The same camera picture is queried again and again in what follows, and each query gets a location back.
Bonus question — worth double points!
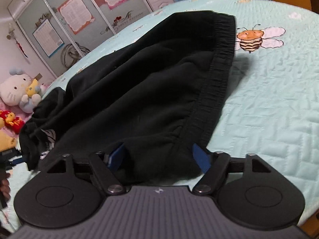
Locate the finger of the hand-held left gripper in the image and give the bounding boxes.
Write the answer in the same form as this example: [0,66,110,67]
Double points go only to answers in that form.
[10,157,26,167]

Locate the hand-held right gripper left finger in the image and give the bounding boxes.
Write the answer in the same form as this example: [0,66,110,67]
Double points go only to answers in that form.
[45,144,126,195]

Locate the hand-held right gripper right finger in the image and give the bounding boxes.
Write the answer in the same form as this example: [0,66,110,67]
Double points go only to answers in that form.
[192,143,273,195]

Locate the black pants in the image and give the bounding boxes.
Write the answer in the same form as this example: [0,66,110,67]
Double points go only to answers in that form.
[19,12,237,186]

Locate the person's left hand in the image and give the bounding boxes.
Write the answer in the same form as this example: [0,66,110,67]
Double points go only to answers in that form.
[0,172,12,205]

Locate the yellow bear plush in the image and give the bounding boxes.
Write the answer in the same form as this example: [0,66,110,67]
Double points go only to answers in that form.
[0,129,18,152]

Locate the red plush toy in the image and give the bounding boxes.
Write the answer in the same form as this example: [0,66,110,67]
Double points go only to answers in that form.
[0,109,26,133]

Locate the grey plush toy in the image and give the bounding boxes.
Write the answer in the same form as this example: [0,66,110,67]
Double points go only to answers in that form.
[19,78,48,113]

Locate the white cat plush toy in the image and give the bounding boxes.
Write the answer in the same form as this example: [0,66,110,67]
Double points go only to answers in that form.
[0,67,33,106]

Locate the bee printed quilt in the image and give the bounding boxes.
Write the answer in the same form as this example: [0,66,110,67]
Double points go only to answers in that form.
[0,0,319,231]

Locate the sliding door wardrobe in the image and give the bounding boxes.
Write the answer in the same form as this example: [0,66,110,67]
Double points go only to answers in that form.
[7,0,155,79]

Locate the coiled hose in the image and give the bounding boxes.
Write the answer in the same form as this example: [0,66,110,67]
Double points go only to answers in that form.
[59,42,92,68]

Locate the red hanging wall ornament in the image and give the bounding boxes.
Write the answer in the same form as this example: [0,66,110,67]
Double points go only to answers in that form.
[6,23,29,59]

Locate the blue bordered wall poster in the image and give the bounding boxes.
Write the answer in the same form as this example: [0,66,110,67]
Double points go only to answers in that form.
[32,18,65,58]

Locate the orange bordered wall poster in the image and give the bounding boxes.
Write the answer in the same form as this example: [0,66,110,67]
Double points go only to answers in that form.
[57,0,96,35]

